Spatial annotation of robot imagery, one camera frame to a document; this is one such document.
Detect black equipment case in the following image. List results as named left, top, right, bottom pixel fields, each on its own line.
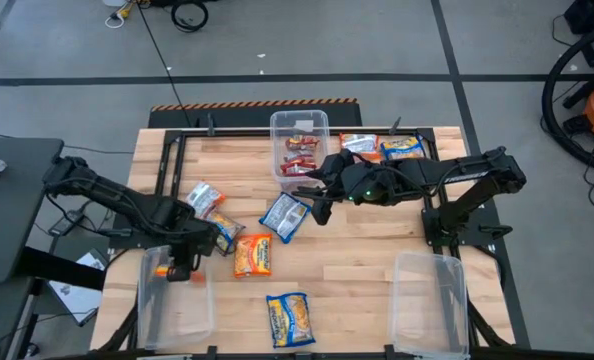
left=562, top=0, right=594, bottom=36

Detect blue Maruchan noodle pack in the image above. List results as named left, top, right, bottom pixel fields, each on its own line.
left=204, top=209, right=247, bottom=257
left=258, top=192, right=312, bottom=245
left=379, top=135, right=427, bottom=162
left=265, top=292, right=317, bottom=350

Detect orange Maruchan noodle pack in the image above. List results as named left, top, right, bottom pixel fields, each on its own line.
left=184, top=180, right=227, bottom=220
left=155, top=266, right=207, bottom=285
left=233, top=233, right=274, bottom=279
left=339, top=132, right=381, bottom=162

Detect white power plug cable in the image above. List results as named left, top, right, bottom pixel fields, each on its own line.
left=104, top=0, right=139, bottom=30

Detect black hazard-striped floor mat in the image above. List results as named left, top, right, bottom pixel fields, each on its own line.
left=148, top=97, right=364, bottom=129

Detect black desk crossbar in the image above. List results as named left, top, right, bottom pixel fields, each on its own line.
left=19, top=246, right=109, bottom=292

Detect black power adapter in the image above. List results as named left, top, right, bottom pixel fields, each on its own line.
left=48, top=209, right=86, bottom=237

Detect black desk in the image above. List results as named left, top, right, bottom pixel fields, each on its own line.
left=0, top=137, right=66, bottom=285

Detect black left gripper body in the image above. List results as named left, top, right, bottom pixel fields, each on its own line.
left=169, top=217, right=221, bottom=259

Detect clear plastic bin with label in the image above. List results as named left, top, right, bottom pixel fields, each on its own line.
left=269, top=109, right=331, bottom=191

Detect white paper sheets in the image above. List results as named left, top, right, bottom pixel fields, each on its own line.
left=46, top=248, right=109, bottom=327

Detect coiled black cable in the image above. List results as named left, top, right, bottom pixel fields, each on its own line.
left=169, top=0, right=211, bottom=34

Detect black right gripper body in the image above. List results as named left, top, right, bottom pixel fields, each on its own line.
left=310, top=148, right=396, bottom=226

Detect black vacuum hose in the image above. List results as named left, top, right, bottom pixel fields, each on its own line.
left=540, top=19, right=594, bottom=177

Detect long black floor cable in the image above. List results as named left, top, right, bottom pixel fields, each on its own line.
left=135, top=0, right=194, bottom=129

